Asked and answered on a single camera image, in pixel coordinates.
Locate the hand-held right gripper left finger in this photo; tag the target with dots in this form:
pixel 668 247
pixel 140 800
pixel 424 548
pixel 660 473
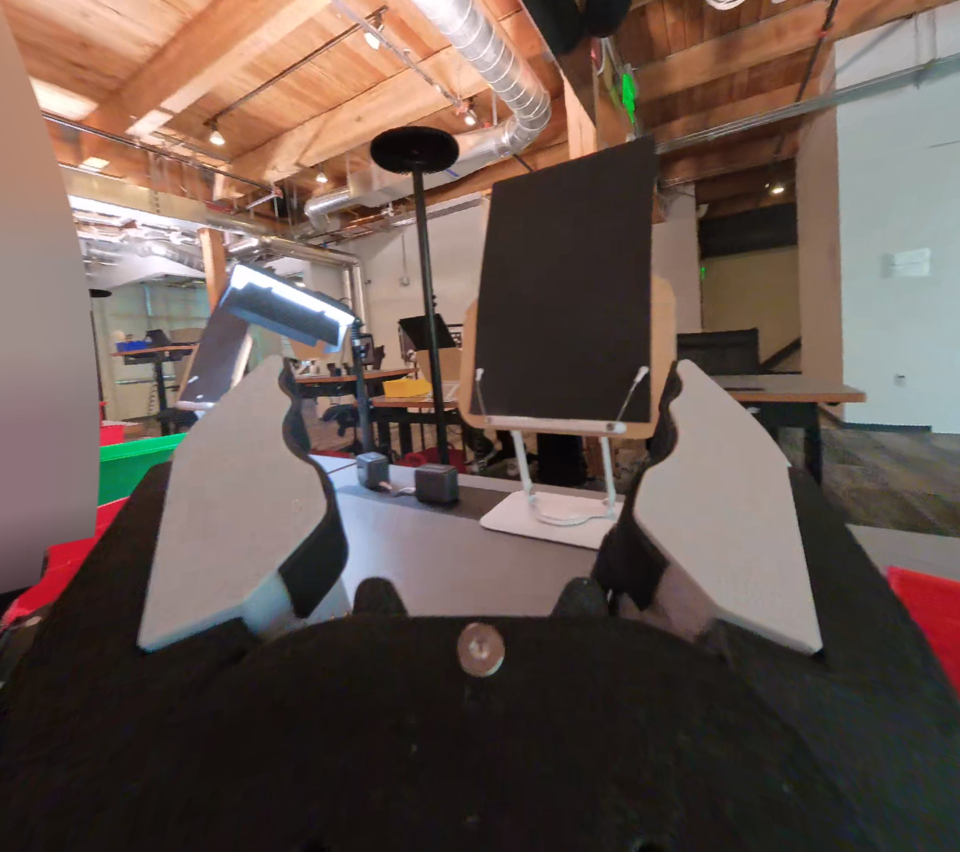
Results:
pixel 225 529

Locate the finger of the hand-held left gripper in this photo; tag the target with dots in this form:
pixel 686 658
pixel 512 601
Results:
pixel 37 304

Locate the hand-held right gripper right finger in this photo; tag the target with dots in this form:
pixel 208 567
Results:
pixel 720 529

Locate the green plastic bin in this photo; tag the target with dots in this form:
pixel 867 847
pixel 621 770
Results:
pixel 135 477

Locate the wooden desk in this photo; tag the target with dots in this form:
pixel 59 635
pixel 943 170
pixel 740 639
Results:
pixel 787 391

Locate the dark grey charger block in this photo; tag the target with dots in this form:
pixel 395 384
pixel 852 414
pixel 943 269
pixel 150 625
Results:
pixel 373 469
pixel 437 484

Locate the small black display board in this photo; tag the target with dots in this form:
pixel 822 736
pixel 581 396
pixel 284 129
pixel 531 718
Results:
pixel 217 357

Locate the black light stand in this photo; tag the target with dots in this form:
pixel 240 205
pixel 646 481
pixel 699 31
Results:
pixel 362 402

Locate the yellow plastic bin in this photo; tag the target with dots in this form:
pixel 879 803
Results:
pixel 409 389

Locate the led light panel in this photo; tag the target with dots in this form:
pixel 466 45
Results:
pixel 285 304

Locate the white paper sign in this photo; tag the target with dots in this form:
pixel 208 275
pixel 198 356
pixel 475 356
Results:
pixel 907 263

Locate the green exit sign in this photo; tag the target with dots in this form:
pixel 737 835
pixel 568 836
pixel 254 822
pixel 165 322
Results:
pixel 628 91

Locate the silver ventilation duct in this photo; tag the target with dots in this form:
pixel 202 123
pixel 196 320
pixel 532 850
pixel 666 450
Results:
pixel 465 27

